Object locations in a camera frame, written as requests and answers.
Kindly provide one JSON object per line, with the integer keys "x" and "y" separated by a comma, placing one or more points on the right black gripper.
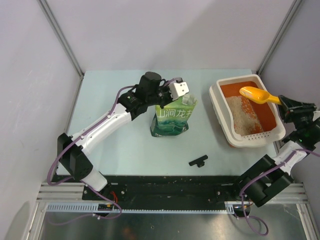
{"x": 293, "y": 108}

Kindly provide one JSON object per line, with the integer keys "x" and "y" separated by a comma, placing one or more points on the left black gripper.
{"x": 169, "y": 96}

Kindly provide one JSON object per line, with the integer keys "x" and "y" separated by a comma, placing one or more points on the green litter bag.
{"x": 172, "y": 119}

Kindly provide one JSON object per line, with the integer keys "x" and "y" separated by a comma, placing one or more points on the orange plastic scoop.
{"x": 258, "y": 95}

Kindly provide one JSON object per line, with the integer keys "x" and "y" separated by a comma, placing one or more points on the black bag clip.
{"x": 199, "y": 162}

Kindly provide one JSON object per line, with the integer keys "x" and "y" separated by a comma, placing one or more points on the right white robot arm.
{"x": 271, "y": 175}

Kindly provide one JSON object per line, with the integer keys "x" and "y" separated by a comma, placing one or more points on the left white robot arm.
{"x": 130, "y": 102}

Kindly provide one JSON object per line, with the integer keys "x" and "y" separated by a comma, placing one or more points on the clean litter grains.
{"x": 245, "y": 120}

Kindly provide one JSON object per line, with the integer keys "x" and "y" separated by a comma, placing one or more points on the white orange litter box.
{"x": 267, "y": 113}

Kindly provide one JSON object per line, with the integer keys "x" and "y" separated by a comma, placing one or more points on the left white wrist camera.
{"x": 178, "y": 88}

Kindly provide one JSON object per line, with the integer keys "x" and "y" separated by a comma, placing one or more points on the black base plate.
{"x": 125, "y": 187}

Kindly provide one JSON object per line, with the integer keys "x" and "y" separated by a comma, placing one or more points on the white slotted cable duct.
{"x": 90, "y": 208}

